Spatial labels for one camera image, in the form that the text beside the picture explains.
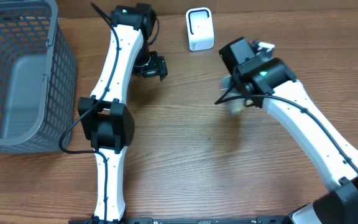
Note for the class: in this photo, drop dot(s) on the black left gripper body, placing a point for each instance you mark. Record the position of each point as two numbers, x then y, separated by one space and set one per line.
152 66

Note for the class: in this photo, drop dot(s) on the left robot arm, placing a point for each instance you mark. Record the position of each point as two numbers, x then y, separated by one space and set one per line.
106 120

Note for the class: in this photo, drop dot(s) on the cream snack bag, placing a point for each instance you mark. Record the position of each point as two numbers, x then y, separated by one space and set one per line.
234 107

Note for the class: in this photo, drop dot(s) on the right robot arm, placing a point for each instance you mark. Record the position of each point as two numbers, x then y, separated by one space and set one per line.
259 79

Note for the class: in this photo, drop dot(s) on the grey plastic shopping basket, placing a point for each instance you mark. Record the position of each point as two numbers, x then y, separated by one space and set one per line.
38 72

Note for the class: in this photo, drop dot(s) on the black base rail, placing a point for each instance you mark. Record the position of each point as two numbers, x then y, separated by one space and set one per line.
274 219

